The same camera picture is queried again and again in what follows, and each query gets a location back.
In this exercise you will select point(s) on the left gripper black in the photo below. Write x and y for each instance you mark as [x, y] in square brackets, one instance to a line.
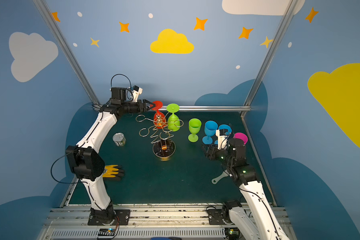
[144, 105]

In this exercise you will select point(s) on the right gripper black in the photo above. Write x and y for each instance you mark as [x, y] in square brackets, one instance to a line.
[209, 150]

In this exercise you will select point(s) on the red wine glass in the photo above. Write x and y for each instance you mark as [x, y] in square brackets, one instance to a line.
[157, 112]

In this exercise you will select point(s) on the blue wine glass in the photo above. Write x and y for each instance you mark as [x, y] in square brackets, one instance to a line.
[210, 130]
[223, 127]

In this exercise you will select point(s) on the green wine glass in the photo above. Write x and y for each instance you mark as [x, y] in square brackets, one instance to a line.
[173, 120]
[194, 128]

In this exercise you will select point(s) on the pink wine glass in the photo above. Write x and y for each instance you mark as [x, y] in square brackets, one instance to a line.
[242, 137]

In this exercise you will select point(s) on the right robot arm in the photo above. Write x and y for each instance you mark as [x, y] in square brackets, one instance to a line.
[265, 225]

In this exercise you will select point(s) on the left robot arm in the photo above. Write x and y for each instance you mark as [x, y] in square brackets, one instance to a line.
[84, 159]

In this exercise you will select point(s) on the silver tin can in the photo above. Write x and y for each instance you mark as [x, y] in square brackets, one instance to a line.
[119, 139]

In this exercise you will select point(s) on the yellow black work glove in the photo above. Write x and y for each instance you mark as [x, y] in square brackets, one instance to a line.
[113, 173]

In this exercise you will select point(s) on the right circuit board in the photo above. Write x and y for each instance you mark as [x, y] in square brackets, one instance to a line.
[232, 233]

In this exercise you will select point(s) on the circuit board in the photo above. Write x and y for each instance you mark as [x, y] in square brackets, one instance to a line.
[232, 233]
[106, 234]

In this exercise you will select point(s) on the left circuit board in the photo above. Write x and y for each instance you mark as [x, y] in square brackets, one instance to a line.
[106, 234]

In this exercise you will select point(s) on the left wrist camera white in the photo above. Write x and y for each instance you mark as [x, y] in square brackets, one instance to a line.
[136, 92]

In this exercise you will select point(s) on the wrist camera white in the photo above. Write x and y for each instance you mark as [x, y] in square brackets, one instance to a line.
[223, 135]
[136, 92]

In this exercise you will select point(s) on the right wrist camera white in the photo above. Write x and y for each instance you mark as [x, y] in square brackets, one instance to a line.
[223, 135]

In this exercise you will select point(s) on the back aluminium frame bar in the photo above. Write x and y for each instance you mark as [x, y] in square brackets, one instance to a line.
[213, 108]

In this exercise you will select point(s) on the gold wire wine glass rack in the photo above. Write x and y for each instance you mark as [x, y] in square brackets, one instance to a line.
[160, 135]

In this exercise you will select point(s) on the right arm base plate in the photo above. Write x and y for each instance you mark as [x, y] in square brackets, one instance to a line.
[219, 217]

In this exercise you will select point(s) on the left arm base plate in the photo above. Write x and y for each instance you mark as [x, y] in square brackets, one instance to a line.
[119, 217]

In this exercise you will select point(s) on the left aluminium frame post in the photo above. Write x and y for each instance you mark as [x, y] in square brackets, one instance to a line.
[52, 24]

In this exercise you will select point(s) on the aluminium frame post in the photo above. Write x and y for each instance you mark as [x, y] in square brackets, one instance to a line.
[279, 34]
[52, 24]

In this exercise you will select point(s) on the aluminium mounting rail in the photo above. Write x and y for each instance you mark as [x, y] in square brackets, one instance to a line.
[147, 221]

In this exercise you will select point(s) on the right aluminium frame post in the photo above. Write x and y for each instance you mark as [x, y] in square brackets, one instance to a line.
[279, 34]

